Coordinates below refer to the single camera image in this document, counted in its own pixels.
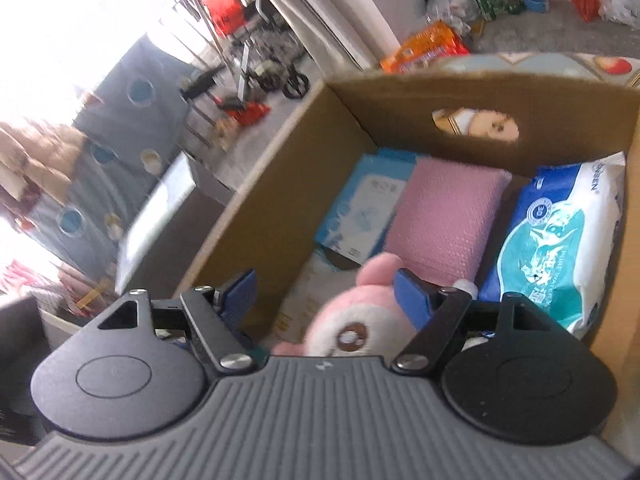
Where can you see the pink bubble pack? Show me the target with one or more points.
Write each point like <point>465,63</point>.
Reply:
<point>440,220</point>

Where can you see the pink plush toy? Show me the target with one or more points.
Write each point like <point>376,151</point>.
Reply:
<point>350,310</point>

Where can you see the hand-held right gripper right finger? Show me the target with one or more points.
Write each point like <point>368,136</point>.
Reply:
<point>412,295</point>

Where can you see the brown blanket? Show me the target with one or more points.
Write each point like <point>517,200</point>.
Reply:
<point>35,150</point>

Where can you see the orange printed pack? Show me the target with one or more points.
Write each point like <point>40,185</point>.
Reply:
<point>425,47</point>

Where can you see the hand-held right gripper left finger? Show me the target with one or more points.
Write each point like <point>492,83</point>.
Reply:
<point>240,292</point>

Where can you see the white curtain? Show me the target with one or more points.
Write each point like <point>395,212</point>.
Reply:
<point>325,10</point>

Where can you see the white tissue pack gold label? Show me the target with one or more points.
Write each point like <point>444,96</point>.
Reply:
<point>300,300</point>

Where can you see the blue blanket with circles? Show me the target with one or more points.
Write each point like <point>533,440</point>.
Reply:
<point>115,125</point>

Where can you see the small blue container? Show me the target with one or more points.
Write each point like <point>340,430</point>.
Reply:
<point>537,5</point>

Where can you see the brown cardboard box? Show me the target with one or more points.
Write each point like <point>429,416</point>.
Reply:
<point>550,105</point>

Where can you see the fruit print tablecloth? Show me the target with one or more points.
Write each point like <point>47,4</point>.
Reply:
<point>550,62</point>

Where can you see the red fabric bag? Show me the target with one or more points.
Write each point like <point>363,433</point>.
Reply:
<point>222,10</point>

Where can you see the blue white wet wipes pack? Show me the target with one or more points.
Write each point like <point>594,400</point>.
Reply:
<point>550,240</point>

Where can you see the blue white box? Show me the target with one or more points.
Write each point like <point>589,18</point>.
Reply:
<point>360,205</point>

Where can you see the red packet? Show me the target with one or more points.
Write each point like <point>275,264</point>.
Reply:
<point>247,112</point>

